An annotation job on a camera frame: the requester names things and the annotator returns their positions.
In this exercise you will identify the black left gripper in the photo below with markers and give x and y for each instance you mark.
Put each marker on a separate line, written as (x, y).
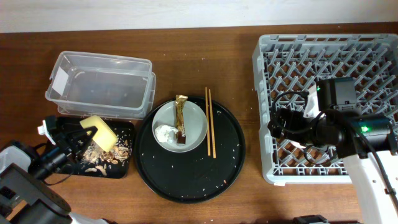
(63, 142)

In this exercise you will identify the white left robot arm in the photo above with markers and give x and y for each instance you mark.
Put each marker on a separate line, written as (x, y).
(26, 197)

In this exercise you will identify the right wooden chopstick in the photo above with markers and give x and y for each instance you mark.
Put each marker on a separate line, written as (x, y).
(212, 125)

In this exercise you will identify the grey round plate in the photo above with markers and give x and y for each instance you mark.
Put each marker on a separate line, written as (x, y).
(194, 122)

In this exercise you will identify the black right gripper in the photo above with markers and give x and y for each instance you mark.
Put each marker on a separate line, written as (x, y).
(294, 117)

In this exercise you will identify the grey dishwasher rack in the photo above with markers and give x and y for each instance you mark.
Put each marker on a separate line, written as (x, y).
(295, 62)

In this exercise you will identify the gold snack wrapper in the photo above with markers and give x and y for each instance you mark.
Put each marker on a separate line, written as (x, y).
(179, 105)

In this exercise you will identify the white tissue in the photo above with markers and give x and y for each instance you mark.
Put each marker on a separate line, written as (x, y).
(165, 133)

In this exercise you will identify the yellow bowl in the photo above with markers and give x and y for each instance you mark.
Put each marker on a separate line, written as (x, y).
(105, 138)

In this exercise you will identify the wooden chopstick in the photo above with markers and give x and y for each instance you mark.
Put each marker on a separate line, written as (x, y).
(207, 123)
(212, 125)

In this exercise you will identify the leftover rice and food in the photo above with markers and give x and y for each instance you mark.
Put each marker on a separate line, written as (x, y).
(113, 164)

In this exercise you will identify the round black tray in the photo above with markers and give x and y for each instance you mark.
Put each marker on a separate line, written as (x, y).
(193, 176)

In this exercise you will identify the clear plastic bin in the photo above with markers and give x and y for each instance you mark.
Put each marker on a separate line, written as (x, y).
(110, 86)

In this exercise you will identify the black rectangular tray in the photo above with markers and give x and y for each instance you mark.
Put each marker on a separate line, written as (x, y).
(119, 128)

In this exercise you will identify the left wooden chopstick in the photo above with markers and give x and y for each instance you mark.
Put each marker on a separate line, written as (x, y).
(207, 123)

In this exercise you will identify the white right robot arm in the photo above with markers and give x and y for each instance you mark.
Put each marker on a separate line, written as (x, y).
(366, 143)

